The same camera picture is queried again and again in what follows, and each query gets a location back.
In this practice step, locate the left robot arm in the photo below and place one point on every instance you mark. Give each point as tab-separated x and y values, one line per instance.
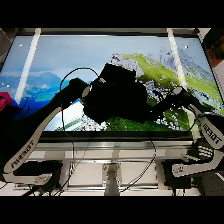
45	117

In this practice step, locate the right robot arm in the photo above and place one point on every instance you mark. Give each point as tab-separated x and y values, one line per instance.
211	128

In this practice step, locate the silver frame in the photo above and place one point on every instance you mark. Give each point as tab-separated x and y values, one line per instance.
113	160

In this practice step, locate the black garment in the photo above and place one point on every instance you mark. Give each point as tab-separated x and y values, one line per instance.
116	96

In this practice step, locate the red garment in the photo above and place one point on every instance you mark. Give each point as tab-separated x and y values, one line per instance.
4	100

